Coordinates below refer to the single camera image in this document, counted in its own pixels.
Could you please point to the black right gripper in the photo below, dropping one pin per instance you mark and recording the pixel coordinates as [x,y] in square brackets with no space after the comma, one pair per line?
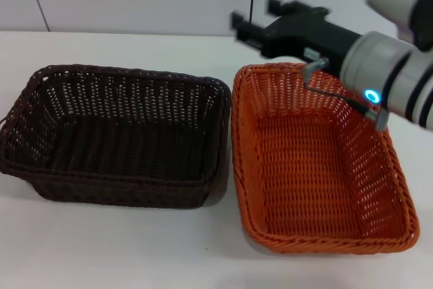
[304,33]

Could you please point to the orange woven basket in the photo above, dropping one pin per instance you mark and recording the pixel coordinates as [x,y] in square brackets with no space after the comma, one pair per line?
[304,170]

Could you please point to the dark brown woven basket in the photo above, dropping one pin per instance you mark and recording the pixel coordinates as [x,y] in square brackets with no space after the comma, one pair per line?
[128,147]

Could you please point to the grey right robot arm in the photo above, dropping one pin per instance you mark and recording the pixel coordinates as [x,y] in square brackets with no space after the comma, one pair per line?
[375,65]

